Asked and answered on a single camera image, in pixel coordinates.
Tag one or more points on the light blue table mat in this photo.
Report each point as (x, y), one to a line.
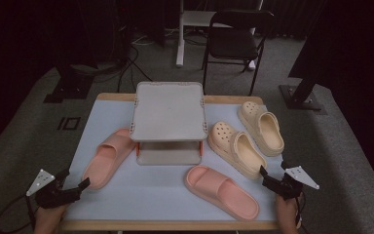
(162, 185)

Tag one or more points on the person's left hand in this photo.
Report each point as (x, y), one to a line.
(49, 221)

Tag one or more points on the black folding chair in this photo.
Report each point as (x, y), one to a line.
(233, 42)

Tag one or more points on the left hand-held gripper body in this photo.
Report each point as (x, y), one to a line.
(50, 195)

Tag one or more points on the pink slipper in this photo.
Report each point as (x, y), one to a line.
(105, 159)
(222, 191)

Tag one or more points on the cream clog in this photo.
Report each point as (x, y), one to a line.
(263, 128)
(237, 149)

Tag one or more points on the white desk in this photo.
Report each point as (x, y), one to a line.
(181, 39)

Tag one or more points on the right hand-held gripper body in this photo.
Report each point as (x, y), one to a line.
(287, 188)

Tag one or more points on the black stand base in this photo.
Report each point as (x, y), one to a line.
(300, 97)
(71, 86)

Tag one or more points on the grey two-tier shoe rack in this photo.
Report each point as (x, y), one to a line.
(168, 112)

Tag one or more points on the person's right hand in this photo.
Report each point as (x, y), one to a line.
(287, 214)

